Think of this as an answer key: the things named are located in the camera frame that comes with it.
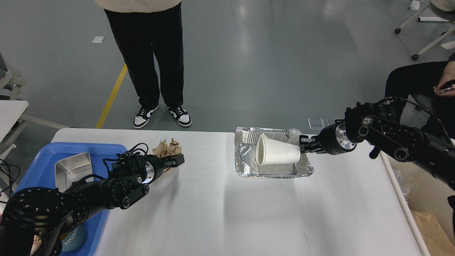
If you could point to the aluminium foil tray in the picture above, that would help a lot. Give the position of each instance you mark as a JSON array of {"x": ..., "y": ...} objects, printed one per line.
[{"x": 245, "y": 142}]

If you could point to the clear floor plate left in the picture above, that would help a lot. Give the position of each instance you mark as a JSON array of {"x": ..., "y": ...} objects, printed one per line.
[{"x": 316, "y": 123}]

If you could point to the clear floor plate right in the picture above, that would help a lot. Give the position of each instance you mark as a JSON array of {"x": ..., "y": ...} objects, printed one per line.
[{"x": 331, "y": 121}]

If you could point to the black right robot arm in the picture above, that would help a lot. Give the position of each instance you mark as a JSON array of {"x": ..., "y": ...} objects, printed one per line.
[{"x": 377, "y": 123}]

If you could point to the clear floor plate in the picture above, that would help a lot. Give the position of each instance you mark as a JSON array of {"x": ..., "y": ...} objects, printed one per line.
[
  {"x": 331, "y": 121},
  {"x": 316, "y": 123}
]

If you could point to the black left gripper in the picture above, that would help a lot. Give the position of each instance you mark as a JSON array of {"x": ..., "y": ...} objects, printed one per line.
[{"x": 155, "y": 169}]

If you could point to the white side table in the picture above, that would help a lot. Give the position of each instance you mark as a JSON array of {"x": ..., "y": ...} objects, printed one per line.
[{"x": 14, "y": 121}]

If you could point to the square stainless steel tin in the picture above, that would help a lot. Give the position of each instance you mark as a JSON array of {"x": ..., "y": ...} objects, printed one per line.
[{"x": 72, "y": 169}]

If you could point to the grey office chair left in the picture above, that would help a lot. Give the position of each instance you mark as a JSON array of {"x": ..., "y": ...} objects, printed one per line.
[{"x": 11, "y": 79}]

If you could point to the smartphone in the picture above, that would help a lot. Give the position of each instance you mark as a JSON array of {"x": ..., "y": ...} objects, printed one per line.
[{"x": 443, "y": 91}]

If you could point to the white paper cup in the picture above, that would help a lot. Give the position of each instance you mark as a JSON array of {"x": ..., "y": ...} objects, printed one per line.
[{"x": 270, "y": 151}]

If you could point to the blue plastic tray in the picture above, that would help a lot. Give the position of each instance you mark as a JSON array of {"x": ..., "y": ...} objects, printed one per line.
[{"x": 41, "y": 173}]

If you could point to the teal mug yellow inside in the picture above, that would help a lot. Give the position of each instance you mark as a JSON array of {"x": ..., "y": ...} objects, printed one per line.
[{"x": 74, "y": 240}]

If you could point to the seated person in black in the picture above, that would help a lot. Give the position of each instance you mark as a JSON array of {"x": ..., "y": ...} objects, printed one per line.
[{"x": 425, "y": 79}]

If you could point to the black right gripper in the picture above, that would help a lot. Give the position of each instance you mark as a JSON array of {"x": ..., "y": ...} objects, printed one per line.
[{"x": 332, "y": 140}]

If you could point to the white plastic bin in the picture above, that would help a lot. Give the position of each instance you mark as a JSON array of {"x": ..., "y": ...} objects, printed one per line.
[{"x": 424, "y": 202}]

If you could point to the brown paper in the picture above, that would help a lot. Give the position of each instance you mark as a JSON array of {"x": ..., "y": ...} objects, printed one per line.
[{"x": 165, "y": 149}]

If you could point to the standing person in black trousers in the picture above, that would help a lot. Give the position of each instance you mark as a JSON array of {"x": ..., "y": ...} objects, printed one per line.
[{"x": 149, "y": 35}]

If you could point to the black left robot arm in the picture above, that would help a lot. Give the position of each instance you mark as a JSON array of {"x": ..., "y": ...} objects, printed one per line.
[{"x": 48, "y": 213}]

